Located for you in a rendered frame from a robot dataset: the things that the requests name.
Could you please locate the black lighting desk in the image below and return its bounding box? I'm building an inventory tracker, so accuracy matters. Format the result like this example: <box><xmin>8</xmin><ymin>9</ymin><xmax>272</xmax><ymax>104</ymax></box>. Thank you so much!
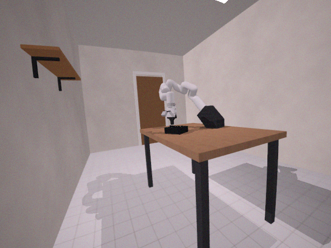
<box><xmin>164</xmin><ymin>125</ymin><xmax>188</xmax><ymax>134</ymax></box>

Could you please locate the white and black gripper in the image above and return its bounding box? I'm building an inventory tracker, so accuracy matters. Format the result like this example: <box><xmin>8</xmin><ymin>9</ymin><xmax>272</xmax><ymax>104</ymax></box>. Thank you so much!
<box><xmin>167</xmin><ymin>106</ymin><xmax>177</xmax><ymax>125</ymax></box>

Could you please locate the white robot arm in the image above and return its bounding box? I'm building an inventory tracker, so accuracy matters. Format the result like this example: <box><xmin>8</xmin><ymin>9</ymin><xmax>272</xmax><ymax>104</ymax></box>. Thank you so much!
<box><xmin>159</xmin><ymin>80</ymin><xmax>207</xmax><ymax>111</ymax></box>

